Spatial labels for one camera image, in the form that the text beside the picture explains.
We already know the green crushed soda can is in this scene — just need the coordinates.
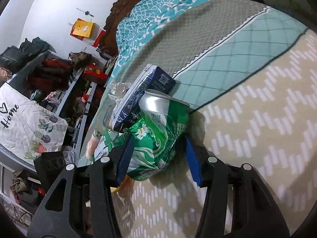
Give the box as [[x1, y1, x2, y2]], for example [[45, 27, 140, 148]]
[[95, 89, 190, 181]]

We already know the white home print cloth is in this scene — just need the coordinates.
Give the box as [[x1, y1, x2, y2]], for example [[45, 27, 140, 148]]
[[1, 83, 68, 165]]

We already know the beige chevron mattress cover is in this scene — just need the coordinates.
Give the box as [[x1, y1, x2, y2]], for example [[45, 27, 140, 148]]
[[113, 30, 316, 237]]

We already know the blue white carton box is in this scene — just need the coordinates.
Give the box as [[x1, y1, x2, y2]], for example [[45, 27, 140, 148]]
[[110, 64, 176, 132]]

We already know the crumpled clear plastic wrapper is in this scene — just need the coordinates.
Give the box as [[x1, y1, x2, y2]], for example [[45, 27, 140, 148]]
[[108, 81, 132, 104]]

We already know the grey metal clothes rack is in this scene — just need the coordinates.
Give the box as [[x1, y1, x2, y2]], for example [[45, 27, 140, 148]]
[[1, 50, 97, 175]]

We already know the teal grey quilted blanket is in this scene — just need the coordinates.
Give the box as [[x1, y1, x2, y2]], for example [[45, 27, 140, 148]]
[[79, 0, 309, 167]]

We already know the dark carved wooden headboard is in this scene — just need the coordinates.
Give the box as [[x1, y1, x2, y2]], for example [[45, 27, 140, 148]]
[[97, 0, 141, 60]]

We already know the teal patterned duvet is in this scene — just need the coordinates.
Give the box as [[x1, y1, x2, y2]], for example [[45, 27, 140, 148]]
[[115, 0, 239, 65]]

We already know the yellow red wall calendar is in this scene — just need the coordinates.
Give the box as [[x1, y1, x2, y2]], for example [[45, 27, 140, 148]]
[[70, 18, 105, 48]]

